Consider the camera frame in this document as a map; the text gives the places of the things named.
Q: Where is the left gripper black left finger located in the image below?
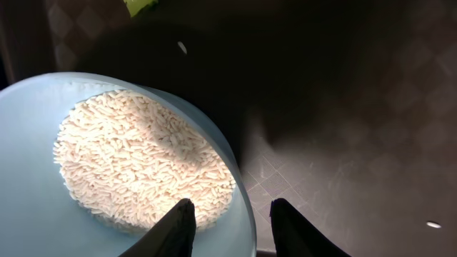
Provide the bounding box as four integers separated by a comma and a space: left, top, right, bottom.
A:
120, 198, 196, 257

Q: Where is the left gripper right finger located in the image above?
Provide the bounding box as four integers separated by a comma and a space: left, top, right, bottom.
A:
270, 198, 349, 257

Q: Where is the white rice pile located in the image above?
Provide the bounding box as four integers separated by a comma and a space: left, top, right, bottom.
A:
53, 90, 236, 230

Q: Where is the light blue bowl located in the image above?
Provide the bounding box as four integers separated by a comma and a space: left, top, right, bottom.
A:
1, 72, 256, 256

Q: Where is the foil snack wrapper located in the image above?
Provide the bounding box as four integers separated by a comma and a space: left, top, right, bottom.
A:
123, 0, 159, 17

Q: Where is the brown serving tray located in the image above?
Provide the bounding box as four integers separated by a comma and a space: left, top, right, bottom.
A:
1, 0, 456, 256

